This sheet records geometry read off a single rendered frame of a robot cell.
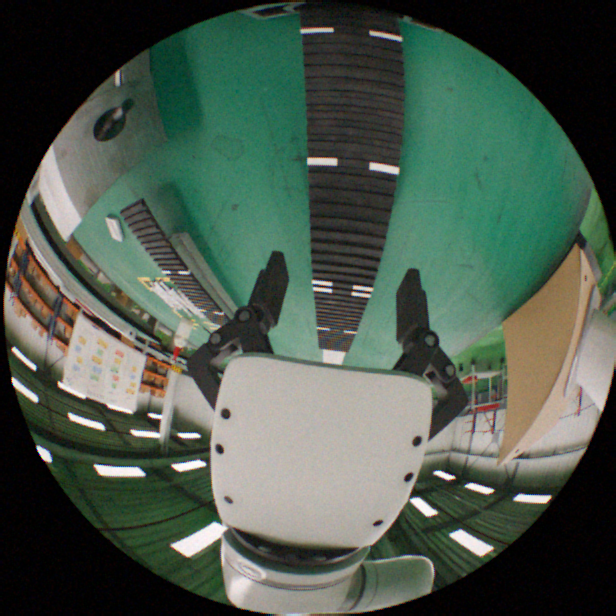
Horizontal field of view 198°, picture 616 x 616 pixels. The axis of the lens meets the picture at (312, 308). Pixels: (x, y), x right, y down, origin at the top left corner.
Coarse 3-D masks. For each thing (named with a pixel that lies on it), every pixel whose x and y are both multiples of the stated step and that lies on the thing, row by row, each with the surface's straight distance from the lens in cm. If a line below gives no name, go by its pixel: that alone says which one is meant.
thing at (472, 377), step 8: (472, 360) 397; (472, 368) 396; (488, 368) 483; (464, 376) 419; (472, 376) 394; (480, 376) 441; (488, 376) 466; (472, 384) 392; (472, 392) 390; (472, 400) 388; (472, 408) 388; (480, 408) 419; (488, 408) 414
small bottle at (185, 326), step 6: (186, 318) 56; (180, 324) 56; (186, 324) 56; (192, 324) 57; (180, 330) 56; (186, 330) 56; (180, 336) 55; (186, 336) 56; (180, 342) 55; (186, 342) 56; (180, 348) 56; (174, 354) 56; (174, 360) 56
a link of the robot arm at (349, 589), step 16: (224, 560) 15; (224, 576) 18; (240, 576) 14; (352, 576) 17; (240, 592) 17; (256, 592) 15; (272, 592) 14; (288, 592) 14; (304, 592) 14; (320, 592) 14; (336, 592) 16; (352, 592) 17; (256, 608) 20; (272, 608) 19; (288, 608) 18; (304, 608) 18; (320, 608) 18; (336, 608) 18
